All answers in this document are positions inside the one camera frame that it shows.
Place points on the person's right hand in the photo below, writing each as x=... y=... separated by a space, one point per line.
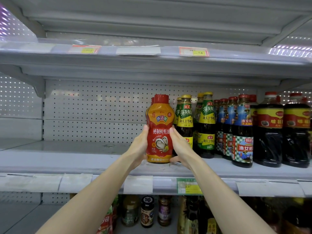
x=184 y=153

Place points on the person's left hand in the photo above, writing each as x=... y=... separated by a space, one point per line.
x=136 y=151

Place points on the orange oyster sauce squeeze bottle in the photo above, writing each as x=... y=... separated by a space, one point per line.
x=160 y=119

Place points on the white metal store shelving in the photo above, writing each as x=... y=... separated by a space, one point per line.
x=73 y=153

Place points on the soy sauce bottle red cap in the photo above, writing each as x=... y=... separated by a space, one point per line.
x=269 y=139
x=297 y=139

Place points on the person's right forearm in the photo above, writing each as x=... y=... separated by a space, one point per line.
x=229 y=204

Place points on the person's left forearm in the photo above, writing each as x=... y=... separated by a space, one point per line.
x=83 y=204

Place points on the yellow green price tag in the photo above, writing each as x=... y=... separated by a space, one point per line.
x=190 y=186

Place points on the glass jar tan lid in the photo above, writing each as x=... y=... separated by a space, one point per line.
x=130 y=212

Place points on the brown jar dark lid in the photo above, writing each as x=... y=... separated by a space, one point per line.
x=164 y=212

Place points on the dark-lidded glass jar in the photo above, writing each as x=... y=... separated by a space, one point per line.
x=147 y=213

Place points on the small pink yellow price tag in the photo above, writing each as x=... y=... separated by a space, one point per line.
x=84 y=49
x=194 y=51

